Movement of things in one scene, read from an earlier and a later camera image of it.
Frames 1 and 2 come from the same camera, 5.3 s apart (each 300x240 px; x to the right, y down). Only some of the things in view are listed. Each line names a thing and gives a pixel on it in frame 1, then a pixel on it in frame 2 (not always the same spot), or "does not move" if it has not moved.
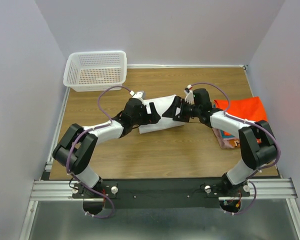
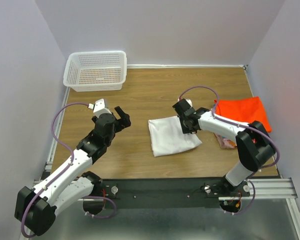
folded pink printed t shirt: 227,143 does not move
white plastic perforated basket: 95,71 does not move
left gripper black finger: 154,117 to 123,116
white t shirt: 161,104 to 167,137
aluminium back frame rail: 215,66 does not move
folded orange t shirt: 250,108 does not move
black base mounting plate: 159,193 does not move
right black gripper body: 187,110 to 184,127
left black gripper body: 142,118 to 119,125
